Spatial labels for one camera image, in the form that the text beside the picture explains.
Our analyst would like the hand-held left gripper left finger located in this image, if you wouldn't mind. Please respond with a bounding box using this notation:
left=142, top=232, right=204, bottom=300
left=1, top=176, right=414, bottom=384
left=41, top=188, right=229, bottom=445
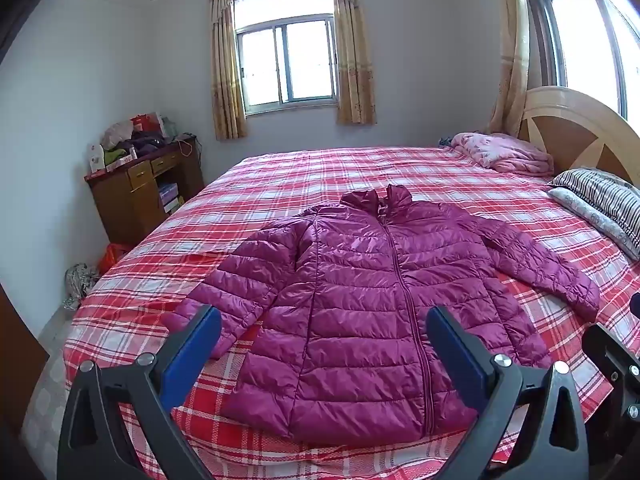
left=56, top=304, right=223, bottom=480

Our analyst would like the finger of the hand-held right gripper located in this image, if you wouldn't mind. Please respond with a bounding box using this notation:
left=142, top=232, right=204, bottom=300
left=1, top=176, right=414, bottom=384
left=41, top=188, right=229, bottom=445
left=581, top=322, right=640, bottom=441

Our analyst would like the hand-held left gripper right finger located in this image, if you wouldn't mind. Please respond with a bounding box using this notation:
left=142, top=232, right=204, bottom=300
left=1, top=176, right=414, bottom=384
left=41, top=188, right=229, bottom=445
left=426, top=306, right=590, bottom=480

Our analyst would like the magenta puffer jacket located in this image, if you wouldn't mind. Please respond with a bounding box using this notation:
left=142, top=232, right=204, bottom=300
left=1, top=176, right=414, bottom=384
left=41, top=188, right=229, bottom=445
left=165, top=184, right=602, bottom=443

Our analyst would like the pile of purple clothes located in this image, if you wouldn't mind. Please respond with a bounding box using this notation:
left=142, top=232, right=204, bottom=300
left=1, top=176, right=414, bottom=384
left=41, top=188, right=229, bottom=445
left=131, top=131, right=167, bottom=157

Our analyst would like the red plastic bag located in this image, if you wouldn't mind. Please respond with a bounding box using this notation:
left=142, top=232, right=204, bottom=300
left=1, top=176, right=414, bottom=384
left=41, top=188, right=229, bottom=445
left=97, top=243, right=133, bottom=275

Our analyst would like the grey floral pillow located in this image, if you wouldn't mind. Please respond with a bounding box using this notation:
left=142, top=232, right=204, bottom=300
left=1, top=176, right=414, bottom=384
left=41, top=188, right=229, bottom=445
left=547, top=187, right=640, bottom=261

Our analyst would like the grey patterned bag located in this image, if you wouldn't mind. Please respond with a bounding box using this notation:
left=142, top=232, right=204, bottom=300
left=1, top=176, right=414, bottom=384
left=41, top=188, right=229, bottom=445
left=62, top=263, right=100, bottom=311

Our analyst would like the striped pillow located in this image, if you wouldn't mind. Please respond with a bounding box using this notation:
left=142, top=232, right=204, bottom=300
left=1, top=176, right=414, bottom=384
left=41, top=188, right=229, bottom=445
left=550, top=167, right=640, bottom=256

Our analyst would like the stack of boxes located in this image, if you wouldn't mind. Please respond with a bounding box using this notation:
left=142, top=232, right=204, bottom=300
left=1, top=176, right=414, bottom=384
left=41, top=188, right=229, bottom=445
left=159, top=182, right=181, bottom=214

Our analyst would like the brown wooden desk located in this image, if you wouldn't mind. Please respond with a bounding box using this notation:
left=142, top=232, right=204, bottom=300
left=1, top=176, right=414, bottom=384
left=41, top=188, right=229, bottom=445
left=84, top=135, right=206, bottom=246

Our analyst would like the bed with red plaid sheet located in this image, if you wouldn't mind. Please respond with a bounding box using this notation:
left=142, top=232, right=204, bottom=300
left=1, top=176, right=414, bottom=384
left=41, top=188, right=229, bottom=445
left=20, top=146, right=640, bottom=480

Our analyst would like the pink floral blanket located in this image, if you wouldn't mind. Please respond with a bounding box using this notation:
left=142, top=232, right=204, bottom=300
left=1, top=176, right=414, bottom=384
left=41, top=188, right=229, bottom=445
left=450, top=131, right=555, bottom=177

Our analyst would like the wooden headboard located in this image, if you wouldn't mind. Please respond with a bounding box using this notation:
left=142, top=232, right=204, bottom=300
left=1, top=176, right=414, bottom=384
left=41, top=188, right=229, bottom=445
left=517, top=86, right=640, bottom=186

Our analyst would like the white carton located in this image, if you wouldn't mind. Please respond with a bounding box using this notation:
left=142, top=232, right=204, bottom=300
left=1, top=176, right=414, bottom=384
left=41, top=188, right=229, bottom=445
left=87, top=142, right=107, bottom=173

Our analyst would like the beige plastic bag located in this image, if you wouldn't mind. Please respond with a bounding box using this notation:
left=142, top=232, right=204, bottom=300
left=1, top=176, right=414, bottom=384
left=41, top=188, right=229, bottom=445
left=101, top=121, right=135, bottom=148

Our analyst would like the red paper bag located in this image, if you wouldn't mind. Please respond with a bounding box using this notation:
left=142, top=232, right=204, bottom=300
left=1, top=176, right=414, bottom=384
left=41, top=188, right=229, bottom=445
left=131, top=112, right=163, bottom=134

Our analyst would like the beige floral curtain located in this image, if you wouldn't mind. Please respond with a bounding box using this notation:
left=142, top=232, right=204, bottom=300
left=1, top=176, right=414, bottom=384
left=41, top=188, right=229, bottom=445
left=209, top=0, right=248, bottom=141
left=331, top=0, right=377, bottom=126
left=487, top=0, right=532, bottom=136

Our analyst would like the sliding window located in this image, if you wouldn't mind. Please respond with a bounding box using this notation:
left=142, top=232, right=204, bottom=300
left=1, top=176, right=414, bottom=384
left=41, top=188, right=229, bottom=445
left=232, top=0, right=337, bottom=118

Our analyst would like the large side window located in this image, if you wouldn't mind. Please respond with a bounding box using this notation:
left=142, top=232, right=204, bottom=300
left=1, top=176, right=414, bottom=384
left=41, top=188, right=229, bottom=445
left=520, top=0, right=640, bottom=121

